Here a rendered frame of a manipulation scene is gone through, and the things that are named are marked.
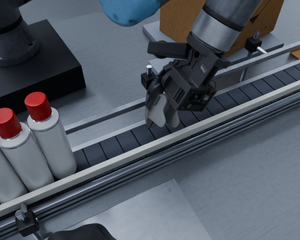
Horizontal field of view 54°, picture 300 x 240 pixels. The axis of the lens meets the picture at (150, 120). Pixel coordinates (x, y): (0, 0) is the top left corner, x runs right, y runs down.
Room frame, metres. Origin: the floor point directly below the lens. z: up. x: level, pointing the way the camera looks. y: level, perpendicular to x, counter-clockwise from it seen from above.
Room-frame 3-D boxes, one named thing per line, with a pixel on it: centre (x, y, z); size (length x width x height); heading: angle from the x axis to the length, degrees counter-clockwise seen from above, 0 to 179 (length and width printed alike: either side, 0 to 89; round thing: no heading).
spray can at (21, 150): (0.28, 0.21, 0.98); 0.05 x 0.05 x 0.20
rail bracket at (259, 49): (0.62, -0.28, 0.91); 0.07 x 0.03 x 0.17; 27
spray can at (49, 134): (0.31, 0.17, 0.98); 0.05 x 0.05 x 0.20
